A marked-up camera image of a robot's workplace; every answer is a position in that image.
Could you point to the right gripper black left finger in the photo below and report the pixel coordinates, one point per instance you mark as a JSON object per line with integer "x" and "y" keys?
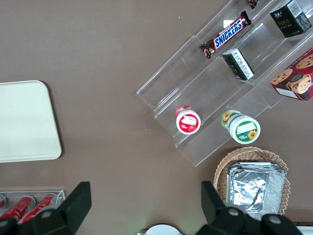
{"x": 71, "y": 208}

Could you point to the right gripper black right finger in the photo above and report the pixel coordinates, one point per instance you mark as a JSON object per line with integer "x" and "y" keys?
{"x": 215, "y": 210}

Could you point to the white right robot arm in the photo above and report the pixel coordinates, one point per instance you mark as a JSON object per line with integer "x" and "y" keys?
{"x": 159, "y": 231}

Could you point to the light wicker basket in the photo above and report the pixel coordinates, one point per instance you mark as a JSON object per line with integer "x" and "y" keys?
{"x": 221, "y": 171}

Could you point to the cream plastic tray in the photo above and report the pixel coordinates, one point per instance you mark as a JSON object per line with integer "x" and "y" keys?
{"x": 24, "y": 122}

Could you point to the clear acrylic bottle rack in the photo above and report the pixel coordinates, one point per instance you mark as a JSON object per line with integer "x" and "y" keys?
{"x": 61, "y": 194}

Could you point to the red cola bottle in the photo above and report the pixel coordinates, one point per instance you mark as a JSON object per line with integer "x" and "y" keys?
{"x": 2, "y": 202}
{"x": 40, "y": 204}
{"x": 18, "y": 208}

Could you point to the stacked aluminium foil containers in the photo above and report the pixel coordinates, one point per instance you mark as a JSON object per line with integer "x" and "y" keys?
{"x": 249, "y": 188}

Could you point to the green sunflower yogurt cup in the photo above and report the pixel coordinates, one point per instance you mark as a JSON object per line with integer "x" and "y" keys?
{"x": 244, "y": 128}

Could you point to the red strawberry yogurt cup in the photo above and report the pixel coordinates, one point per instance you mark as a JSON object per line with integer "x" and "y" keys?
{"x": 188, "y": 121}

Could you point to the clear acrylic stepped shelf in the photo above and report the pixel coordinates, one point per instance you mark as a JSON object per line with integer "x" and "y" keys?
{"x": 207, "y": 80}

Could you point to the small black carton box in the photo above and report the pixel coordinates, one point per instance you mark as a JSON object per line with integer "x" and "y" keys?
{"x": 238, "y": 64}
{"x": 291, "y": 19}

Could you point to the red chocolate chip cookie box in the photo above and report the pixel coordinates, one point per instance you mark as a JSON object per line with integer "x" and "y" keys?
{"x": 296, "y": 76}

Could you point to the Snickers chocolate bar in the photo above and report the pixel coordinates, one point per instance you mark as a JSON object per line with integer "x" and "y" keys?
{"x": 227, "y": 34}
{"x": 253, "y": 3}

